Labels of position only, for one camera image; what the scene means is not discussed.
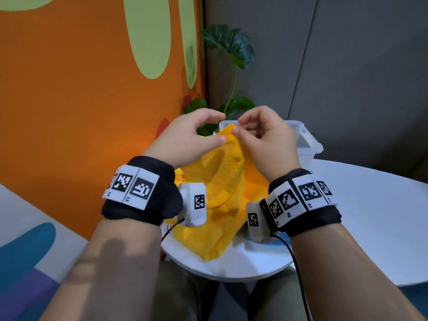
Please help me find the person's left hand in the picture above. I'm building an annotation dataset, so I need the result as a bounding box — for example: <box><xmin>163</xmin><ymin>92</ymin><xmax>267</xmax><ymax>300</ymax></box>
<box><xmin>142</xmin><ymin>108</ymin><xmax>227</xmax><ymax>170</ymax></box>

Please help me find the person's right hand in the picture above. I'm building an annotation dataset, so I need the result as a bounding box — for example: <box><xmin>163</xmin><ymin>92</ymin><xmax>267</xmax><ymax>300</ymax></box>
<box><xmin>232</xmin><ymin>106</ymin><xmax>301</xmax><ymax>184</ymax></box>

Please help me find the clear plastic storage box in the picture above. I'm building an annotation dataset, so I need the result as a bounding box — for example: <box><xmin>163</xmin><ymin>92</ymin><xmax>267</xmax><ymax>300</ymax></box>
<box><xmin>219</xmin><ymin>120</ymin><xmax>324</xmax><ymax>169</ymax></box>

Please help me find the blue towel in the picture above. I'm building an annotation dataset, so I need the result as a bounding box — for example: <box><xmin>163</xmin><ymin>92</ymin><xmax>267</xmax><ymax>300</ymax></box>
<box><xmin>272</xmin><ymin>230</ymin><xmax>292</xmax><ymax>246</ymax></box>

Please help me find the person's left forearm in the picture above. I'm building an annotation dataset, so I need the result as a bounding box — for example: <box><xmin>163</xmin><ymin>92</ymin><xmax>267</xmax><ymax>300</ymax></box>
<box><xmin>40</xmin><ymin>218</ymin><xmax>163</xmax><ymax>321</ymax></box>

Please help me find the person's right forearm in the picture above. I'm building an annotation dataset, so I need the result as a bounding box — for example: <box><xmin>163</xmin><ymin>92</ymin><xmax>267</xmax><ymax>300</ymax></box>
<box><xmin>290</xmin><ymin>223</ymin><xmax>425</xmax><ymax>321</ymax></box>

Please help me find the person's right leg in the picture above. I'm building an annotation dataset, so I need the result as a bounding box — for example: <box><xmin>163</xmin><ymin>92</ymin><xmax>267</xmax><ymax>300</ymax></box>
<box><xmin>249</xmin><ymin>267</ymin><xmax>312</xmax><ymax>321</ymax></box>

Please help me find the person's leg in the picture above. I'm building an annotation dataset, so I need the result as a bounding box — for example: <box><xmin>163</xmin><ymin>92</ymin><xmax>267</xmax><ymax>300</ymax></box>
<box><xmin>249</xmin><ymin>267</ymin><xmax>312</xmax><ymax>321</ymax></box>
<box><xmin>152</xmin><ymin>260</ymin><xmax>214</xmax><ymax>321</ymax></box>

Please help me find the person's left leg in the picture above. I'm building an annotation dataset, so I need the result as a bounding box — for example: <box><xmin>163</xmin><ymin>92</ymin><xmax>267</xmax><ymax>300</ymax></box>
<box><xmin>152</xmin><ymin>260</ymin><xmax>214</xmax><ymax>321</ymax></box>

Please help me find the black right wristband with markers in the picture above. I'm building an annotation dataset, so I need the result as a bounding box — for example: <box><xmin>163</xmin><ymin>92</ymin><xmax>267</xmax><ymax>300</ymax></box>
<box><xmin>259</xmin><ymin>169</ymin><xmax>342</xmax><ymax>238</ymax></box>

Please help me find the black wristband with markers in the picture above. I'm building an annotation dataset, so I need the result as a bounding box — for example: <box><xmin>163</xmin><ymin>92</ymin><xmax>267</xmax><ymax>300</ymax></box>
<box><xmin>259</xmin><ymin>169</ymin><xmax>342</xmax><ymax>238</ymax></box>
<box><xmin>101</xmin><ymin>156</ymin><xmax>184</xmax><ymax>226</ymax></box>

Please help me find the black left wristband with markers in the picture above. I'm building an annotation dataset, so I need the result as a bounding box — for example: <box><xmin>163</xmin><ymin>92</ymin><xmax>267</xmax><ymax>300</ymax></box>
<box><xmin>101</xmin><ymin>156</ymin><xmax>184</xmax><ymax>226</ymax></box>

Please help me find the green leafy plant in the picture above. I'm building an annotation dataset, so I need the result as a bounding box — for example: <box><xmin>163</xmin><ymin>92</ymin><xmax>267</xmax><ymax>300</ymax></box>
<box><xmin>182</xmin><ymin>24</ymin><xmax>256</xmax><ymax>137</ymax></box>

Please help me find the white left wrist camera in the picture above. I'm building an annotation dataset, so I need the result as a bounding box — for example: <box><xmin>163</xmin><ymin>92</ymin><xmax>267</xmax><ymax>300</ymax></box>
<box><xmin>177</xmin><ymin>182</ymin><xmax>207</xmax><ymax>228</ymax></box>

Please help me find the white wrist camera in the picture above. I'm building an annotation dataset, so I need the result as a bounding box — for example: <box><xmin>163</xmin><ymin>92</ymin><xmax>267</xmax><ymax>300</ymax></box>
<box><xmin>246</xmin><ymin>201</ymin><xmax>273</xmax><ymax>244</ymax></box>
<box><xmin>177</xmin><ymin>182</ymin><xmax>207</xmax><ymax>228</ymax></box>

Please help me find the black left camera cable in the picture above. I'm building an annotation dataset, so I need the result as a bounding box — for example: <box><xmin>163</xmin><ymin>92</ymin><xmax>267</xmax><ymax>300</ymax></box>
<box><xmin>161</xmin><ymin>218</ymin><xmax>185</xmax><ymax>243</ymax></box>

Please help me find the black camera cable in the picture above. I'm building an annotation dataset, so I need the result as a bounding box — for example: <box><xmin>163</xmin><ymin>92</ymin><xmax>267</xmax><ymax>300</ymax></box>
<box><xmin>270</xmin><ymin>234</ymin><xmax>312</xmax><ymax>321</ymax></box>
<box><xmin>161</xmin><ymin>218</ymin><xmax>185</xmax><ymax>243</ymax></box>

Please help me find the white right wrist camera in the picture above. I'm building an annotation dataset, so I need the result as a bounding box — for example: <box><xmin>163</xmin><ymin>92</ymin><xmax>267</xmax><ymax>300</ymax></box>
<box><xmin>246</xmin><ymin>201</ymin><xmax>273</xmax><ymax>244</ymax></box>

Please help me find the black right camera cable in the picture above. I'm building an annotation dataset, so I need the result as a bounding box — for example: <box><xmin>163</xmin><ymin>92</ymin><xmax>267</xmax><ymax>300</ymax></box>
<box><xmin>270</xmin><ymin>234</ymin><xmax>312</xmax><ymax>321</ymax></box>

